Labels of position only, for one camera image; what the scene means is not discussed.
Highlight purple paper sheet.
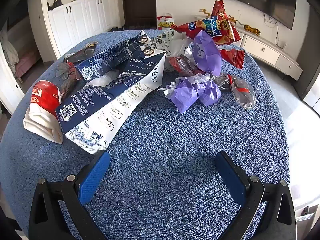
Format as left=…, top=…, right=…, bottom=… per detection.
left=192, top=31, right=222, bottom=77

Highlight television cable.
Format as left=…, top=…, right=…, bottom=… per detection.
left=263, top=12, right=287, bottom=48

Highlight red snack bag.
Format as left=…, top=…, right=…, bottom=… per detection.
left=171, top=0, right=242, bottom=46

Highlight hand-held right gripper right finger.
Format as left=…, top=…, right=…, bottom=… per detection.
left=215, top=151, right=297, bottom=240

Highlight clear wrapper with dark contents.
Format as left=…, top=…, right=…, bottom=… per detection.
left=56, top=62, right=83, bottom=100

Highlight dark items on cabinet shelf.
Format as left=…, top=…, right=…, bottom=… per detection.
left=47, top=0, right=63, bottom=11

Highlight golden dragon figurine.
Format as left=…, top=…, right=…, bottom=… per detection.
left=199, top=8, right=244, bottom=27

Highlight small dark clear wrapper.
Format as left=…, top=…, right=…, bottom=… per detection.
left=211, top=74, right=232, bottom=91

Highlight small red wrapper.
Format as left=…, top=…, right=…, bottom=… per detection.
left=217, top=47, right=245, bottom=70

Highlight red and white paper carton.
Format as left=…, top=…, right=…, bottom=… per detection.
left=23, top=80, right=63, bottom=145

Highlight small blue white milk carton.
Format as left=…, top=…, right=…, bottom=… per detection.
left=75, top=30, right=152, bottom=80

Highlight blue terry towel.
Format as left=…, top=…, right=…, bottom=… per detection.
left=0, top=29, right=290, bottom=240

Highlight clear wrapper with red tie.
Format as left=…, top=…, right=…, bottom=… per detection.
left=229, top=75, right=256, bottom=110

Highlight red and white shopping bag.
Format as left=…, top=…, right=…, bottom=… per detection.
left=157, top=14, right=175, bottom=30

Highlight dark brown door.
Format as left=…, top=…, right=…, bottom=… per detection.
left=122, top=0, right=157, bottom=28

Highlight pink bedding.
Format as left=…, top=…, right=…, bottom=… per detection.
left=14, top=51, right=38, bottom=82

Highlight dark brown plastic wrapper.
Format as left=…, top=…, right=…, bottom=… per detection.
left=64, top=42, right=97, bottom=63

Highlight white printed plastic bag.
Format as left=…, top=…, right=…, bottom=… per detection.
left=150, top=29, right=193, bottom=73

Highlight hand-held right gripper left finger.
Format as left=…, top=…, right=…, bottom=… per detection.
left=28, top=151, right=111, bottom=240

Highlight white television cabinet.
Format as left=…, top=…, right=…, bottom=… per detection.
left=195, top=17, right=304, bottom=81

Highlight golden tiger figurine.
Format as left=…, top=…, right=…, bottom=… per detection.
left=244, top=25, right=261, bottom=36

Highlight white wall cabinet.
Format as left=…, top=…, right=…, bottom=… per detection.
left=27, top=0, right=121, bottom=63

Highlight clear wrapper with red print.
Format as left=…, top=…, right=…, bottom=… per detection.
left=169, top=56, right=198, bottom=74

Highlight large blue white milk carton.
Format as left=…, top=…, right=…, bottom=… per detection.
left=55, top=46, right=167, bottom=155

